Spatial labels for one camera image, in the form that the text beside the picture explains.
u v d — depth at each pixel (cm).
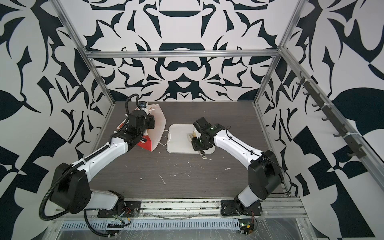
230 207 75
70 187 41
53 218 40
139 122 64
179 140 98
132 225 71
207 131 60
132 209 74
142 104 72
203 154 76
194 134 95
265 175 43
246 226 71
